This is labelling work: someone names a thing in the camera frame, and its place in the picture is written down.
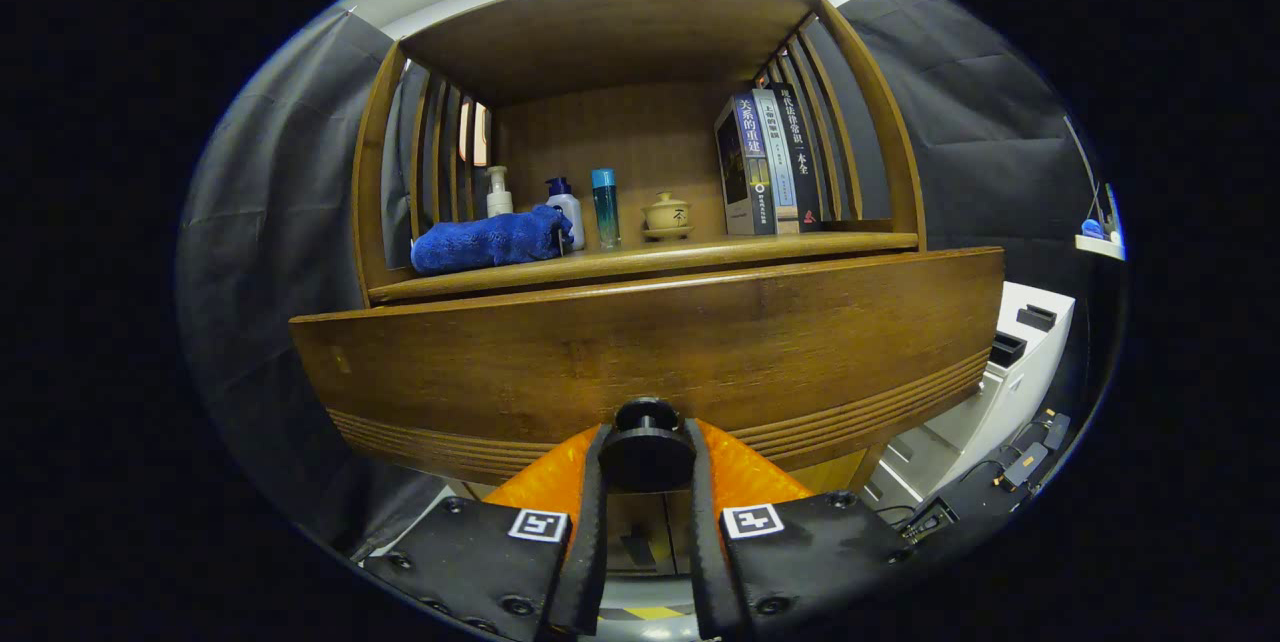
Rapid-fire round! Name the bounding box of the yellow lidded teacup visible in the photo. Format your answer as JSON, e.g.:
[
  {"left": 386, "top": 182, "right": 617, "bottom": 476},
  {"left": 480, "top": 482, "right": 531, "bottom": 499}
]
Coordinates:
[{"left": 642, "top": 192, "right": 693, "bottom": 242}]

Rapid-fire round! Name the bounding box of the book with pale blue spine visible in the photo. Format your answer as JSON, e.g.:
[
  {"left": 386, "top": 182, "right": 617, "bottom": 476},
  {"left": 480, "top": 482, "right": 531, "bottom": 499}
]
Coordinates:
[{"left": 752, "top": 88, "right": 801, "bottom": 234}]

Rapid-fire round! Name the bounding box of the wooden cabinet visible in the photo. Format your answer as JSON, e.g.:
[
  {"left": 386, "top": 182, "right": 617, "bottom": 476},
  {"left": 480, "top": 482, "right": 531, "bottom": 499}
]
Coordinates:
[{"left": 350, "top": 0, "right": 928, "bottom": 578}]

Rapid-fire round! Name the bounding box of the wooden countertop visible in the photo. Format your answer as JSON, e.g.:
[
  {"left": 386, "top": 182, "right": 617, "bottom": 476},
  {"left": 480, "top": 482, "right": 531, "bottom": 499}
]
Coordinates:
[{"left": 368, "top": 227, "right": 919, "bottom": 305}]

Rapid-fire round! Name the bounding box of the wooden cabinet door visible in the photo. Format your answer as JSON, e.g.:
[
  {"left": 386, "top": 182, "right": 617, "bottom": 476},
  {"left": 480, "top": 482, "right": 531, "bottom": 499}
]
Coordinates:
[
  {"left": 607, "top": 494, "right": 651, "bottom": 575},
  {"left": 650, "top": 494, "right": 693, "bottom": 573}
]

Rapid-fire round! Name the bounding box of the thick book with purple spine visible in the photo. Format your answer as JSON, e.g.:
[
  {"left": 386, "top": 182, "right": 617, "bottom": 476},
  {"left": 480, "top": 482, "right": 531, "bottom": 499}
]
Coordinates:
[{"left": 714, "top": 92, "right": 778, "bottom": 237}]

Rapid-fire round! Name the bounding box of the white storage unit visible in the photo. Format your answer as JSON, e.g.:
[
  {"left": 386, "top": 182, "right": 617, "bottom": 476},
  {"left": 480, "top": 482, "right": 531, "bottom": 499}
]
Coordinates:
[{"left": 862, "top": 282, "right": 1076, "bottom": 513}]

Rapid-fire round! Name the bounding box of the white bottle with blue cap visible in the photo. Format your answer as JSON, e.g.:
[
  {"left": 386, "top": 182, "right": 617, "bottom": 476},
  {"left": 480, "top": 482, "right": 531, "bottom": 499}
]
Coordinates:
[{"left": 545, "top": 177, "right": 586, "bottom": 253}]

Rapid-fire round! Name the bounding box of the blue towel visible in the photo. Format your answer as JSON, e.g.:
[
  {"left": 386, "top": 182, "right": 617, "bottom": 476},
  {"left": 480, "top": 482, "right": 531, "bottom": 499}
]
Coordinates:
[{"left": 410, "top": 205, "right": 575, "bottom": 276}]

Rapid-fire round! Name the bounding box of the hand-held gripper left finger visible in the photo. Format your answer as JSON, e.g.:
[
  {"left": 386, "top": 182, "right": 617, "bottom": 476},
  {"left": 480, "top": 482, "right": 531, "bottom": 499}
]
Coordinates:
[{"left": 360, "top": 422, "right": 613, "bottom": 642}]

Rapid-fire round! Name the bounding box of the white power strip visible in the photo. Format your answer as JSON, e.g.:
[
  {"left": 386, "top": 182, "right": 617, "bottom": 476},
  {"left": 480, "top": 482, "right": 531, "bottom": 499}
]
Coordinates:
[{"left": 1075, "top": 184, "right": 1126, "bottom": 261}]

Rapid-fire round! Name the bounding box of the teal tube bottle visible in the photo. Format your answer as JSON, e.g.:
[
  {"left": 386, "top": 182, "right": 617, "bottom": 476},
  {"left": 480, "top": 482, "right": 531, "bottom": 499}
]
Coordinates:
[{"left": 591, "top": 168, "right": 622, "bottom": 251}]

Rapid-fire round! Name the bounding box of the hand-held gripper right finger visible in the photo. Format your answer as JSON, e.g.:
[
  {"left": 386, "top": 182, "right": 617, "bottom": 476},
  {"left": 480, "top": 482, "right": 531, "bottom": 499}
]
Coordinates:
[{"left": 683, "top": 418, "right": 916, "bottom": 642}]

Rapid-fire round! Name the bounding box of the wooden drawer with black knob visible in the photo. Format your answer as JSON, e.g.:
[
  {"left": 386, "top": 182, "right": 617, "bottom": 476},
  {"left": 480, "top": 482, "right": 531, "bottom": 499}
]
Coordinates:
[{"left": 288, "top": 245, "right": 1006, "bottom": 495}]

